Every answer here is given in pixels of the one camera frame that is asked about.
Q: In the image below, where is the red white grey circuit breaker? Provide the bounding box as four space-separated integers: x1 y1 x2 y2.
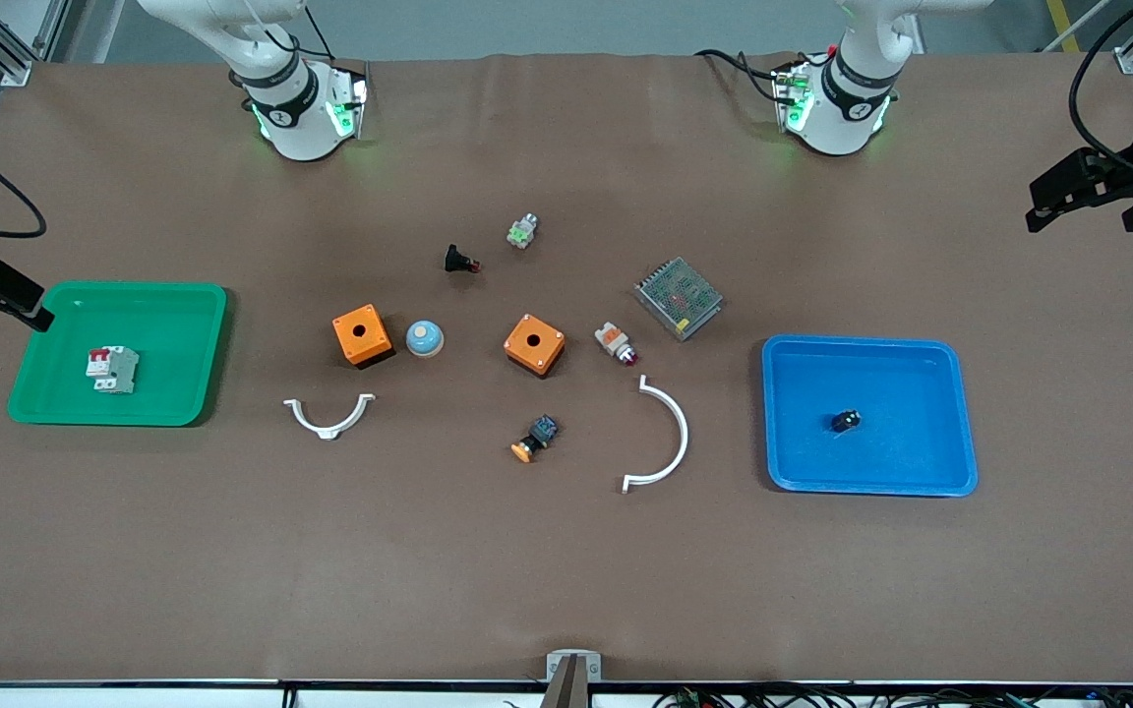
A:
86 345 141 395

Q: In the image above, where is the green plastic tray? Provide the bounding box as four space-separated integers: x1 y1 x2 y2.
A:
8 281 229 428

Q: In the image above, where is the blue plastic tray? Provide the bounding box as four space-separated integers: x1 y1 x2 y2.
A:
761 334 980 498

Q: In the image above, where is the orange button box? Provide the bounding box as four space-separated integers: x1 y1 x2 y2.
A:
504 313 567 379
332 304 394 370

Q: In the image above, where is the metal mesh power supply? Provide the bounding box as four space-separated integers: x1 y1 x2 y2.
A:
634 257 725 342

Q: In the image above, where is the orange push button blue body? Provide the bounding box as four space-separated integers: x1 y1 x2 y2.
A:
510 414 561 464

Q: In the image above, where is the brown table cover mat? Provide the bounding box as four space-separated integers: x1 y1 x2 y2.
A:
0 51 1133 686

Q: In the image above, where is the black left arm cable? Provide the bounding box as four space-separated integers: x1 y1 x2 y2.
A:
1068 0 1133 190

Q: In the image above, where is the small white curved bracket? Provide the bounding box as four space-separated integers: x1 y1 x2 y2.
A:
283 393 377 442

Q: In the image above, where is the black base cable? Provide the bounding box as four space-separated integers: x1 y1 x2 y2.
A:
693 47 794 102

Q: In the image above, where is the white table edge rail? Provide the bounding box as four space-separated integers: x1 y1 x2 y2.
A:
0 678 1133 708

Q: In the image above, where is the large white curved bracket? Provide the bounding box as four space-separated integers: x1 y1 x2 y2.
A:
623 375 690 495

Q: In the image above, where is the red white orange indicator switch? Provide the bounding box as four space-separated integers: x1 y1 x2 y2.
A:
594 321 640 369

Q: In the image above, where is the grey metal clamp bracket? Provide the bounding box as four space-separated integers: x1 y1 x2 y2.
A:
546 649 603 682

